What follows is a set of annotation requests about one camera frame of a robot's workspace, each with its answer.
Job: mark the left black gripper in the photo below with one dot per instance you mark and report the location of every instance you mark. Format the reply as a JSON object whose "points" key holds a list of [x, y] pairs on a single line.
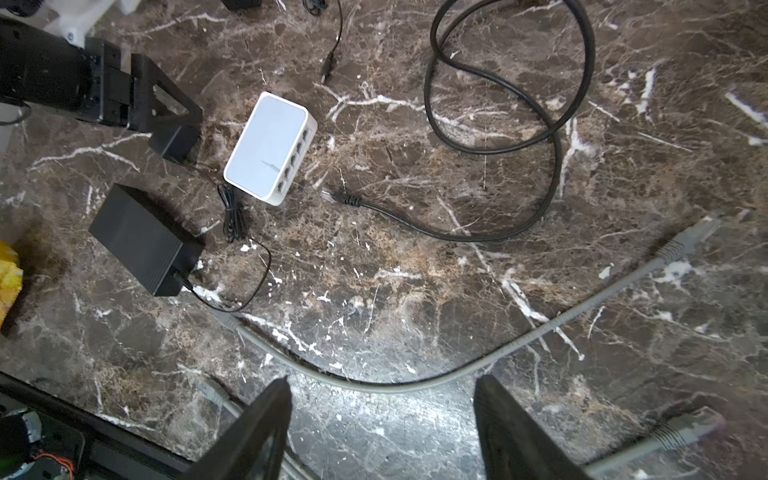
{"points": [[145, 101]]}

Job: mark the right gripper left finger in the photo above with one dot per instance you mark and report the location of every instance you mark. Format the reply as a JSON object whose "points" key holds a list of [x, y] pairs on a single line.
{"points": [[253, 447]]}

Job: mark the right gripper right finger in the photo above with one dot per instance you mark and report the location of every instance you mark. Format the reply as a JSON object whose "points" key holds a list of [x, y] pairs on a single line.
{"points": [[513, 445]]}

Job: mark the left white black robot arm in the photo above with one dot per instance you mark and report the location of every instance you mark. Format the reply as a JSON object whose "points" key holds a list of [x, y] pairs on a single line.
{"points": [[48, 58]]}

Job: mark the small black power adapter far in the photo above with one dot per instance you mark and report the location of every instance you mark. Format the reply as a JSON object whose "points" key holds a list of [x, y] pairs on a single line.
{"points": [[240, 5]]}

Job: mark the yellow snack bag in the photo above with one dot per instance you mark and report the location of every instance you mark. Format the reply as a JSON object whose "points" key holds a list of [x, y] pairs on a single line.
{"points": [[11, 277]]}

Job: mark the white network switch box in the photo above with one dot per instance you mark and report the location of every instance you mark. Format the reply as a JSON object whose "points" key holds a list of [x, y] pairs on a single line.
{"points": [[270, 149]]}

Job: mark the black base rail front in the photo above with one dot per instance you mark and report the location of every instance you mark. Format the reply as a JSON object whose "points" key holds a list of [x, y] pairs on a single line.
{"points": [[44, 437]]}

